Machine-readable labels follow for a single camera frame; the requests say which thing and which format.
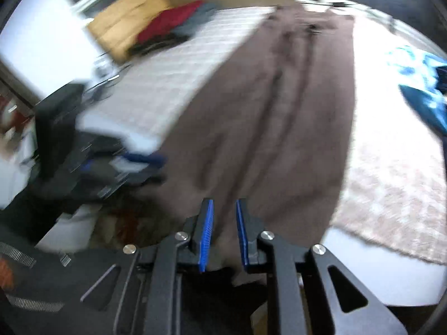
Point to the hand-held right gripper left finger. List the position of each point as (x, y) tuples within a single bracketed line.
[(207, 233)]

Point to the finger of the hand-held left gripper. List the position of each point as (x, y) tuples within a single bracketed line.
[(146, 160)]

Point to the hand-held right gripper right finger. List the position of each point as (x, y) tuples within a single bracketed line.
[(241, 233)]

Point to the brown pants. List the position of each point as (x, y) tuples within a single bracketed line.
[(279, 111)]

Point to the black folded garment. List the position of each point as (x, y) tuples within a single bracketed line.
[(153, 46)]

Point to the black jacket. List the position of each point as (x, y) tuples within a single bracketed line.
[(35, 279)]

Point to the red folded garment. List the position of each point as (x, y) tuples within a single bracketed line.
[(167, 21)]

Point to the pine wood board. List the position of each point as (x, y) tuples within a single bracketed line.
[(129, 17)]

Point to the grey folded garment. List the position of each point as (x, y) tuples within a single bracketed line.
[(199, 17)]

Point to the blue garment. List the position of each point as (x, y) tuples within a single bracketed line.
[(419, 73)]

